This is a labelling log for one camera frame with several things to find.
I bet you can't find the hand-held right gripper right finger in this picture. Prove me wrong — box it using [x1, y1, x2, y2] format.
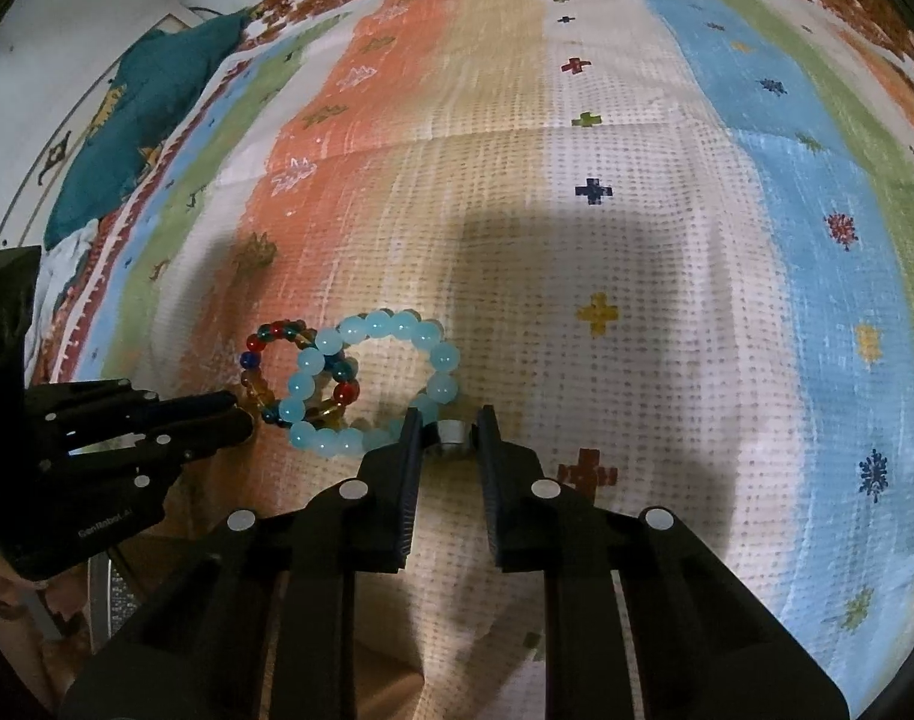
[474, 405, 855, 720]

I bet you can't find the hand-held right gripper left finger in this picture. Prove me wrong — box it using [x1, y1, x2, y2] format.
[59, 409, 428, 720]

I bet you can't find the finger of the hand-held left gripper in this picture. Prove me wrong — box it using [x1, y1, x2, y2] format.
[137, 390, 249, 427]
[137, 407, 257, 482]

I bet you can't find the multicoloured glass bead bracelet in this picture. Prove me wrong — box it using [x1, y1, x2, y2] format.
[241, 320, 362, 431]

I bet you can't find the light blue bead bracelet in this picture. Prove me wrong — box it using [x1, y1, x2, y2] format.
[280, 307, 464, 458]

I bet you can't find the rectangular metal tin box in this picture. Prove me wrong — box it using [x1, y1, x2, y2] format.
[88, 551, 140, 643]

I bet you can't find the person's left hand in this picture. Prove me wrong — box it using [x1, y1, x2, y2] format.
[0, 546, 84, 646]

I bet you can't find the striped patterned blanket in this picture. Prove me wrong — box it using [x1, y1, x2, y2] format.
[29, 0, 914, 698]

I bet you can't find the teal pillow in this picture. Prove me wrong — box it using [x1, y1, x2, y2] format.
[44, 11, 254, 250]

